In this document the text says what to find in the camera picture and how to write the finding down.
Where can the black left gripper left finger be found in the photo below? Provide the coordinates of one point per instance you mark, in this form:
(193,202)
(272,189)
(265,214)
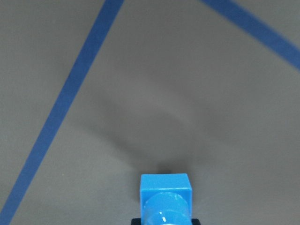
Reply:
(135,221)

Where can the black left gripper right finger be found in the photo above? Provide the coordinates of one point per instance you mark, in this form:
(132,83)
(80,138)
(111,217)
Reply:
(195,221)

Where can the long blue block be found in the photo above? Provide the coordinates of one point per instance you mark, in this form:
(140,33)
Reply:
(165,199)

